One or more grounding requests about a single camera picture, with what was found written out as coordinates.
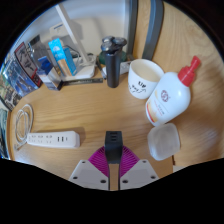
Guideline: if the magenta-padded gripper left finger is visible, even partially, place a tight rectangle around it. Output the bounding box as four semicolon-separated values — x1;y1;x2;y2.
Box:
68;145;111;191

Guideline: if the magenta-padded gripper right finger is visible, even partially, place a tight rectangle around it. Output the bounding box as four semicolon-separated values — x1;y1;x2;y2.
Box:
118;145;161;191

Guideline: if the black charger block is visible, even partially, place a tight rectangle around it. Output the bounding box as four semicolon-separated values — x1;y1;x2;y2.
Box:
104;130;124;165

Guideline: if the white power strip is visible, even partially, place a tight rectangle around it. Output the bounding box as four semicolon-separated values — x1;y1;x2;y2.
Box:
26;130;82;149

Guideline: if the translucent plastic container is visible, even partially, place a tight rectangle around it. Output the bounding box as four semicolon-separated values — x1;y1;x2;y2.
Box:
146;122;182;162

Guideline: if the white red-capped pump bottle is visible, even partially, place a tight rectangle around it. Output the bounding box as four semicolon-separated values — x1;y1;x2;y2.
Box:
144;55;202;128

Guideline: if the white cup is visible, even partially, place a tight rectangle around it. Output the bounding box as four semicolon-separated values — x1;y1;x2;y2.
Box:
127;58;165;101

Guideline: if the black flat ruler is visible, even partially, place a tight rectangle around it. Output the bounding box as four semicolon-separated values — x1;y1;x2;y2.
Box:
62;77;105;87

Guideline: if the black electric shaver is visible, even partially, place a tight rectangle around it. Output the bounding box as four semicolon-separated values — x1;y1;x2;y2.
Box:
100;35;129;89

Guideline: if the blue robot model box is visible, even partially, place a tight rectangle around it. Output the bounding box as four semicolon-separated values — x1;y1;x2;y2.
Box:
2;41;44;100

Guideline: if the tall light blue box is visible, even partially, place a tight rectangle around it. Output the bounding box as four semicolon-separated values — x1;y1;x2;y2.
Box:
47;37;79;78

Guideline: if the dark drink bottle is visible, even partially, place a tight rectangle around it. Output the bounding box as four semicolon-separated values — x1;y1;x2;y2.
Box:
28;34;54;73

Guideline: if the white desk lamp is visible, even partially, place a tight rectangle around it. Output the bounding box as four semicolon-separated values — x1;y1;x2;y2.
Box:
54;2;98;81

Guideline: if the white box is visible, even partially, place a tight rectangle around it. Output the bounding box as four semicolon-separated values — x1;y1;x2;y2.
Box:
49;21;83;46

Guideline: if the white coiled cable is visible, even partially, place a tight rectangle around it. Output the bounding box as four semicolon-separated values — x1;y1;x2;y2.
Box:
13;103;35;151

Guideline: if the grey metal shelf frame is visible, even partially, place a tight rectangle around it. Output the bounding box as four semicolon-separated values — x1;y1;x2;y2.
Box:
126;0;165;61

